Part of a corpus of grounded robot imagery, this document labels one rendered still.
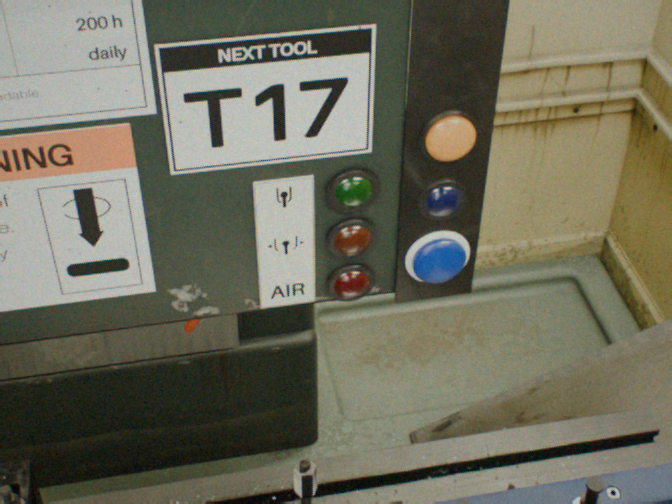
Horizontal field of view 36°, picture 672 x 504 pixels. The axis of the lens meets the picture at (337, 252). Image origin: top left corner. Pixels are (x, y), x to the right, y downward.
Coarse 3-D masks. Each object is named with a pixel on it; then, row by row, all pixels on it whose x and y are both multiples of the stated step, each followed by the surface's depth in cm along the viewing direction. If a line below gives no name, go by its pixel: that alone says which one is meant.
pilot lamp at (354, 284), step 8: (352, 272) 55; (336, 280) 55; (344, 280) 55; (352, 280) 55; (360, 280) 55; (368, 280) 56; (336, 288) 55; (344, 288) 55; (352, 288) 55; (360, 288) 55; (344, 296) 56; (352, 296) 56
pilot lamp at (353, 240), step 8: (344, 232) 53; (352, 232) 53; (360, 232) 53; (368, 232) 53; (336, 240) 53; (344, 240) 53; (352, 240) 53; (360, 240) 53; (368, 240) 53; (336, 248) 53; (344, 248) 53; (352, 248) 53; (360, 248) 54
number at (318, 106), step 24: (288, 72) 46; (312, 72) 46; (336, 72) 47; (264, 96) 47; (288, 96) 47; (312, 96) 47; (336, 96) 48; (264, 120) 48; (288, 120) 48; (312, 120) 48; (336, 120) 48; (264, 144) 49; (288, 144) 49; (312, 144) 49
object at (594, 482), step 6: (588, 480) 81; (594, 480) 81; (600, 480) 82; (588, 486) 81; (594, 486) 81; (600, 486) 81; (582, 492) 83; (588, 492) 82; (594, 492) 81; (582, 498) 83; (588, 498) 82; (594, 498) 82; (600, 498) 83
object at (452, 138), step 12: (444, 120) 49; (456, 120) 49; (432, 132) 49; (444, 132) 49; (456, 132) 49; (468, 132) 50; (432, 144) 50; (444, 144) 50; (456, 144) 50; (468, 144) 50; (432, 156) 50; (444, 156) 50; (456, 156) 51
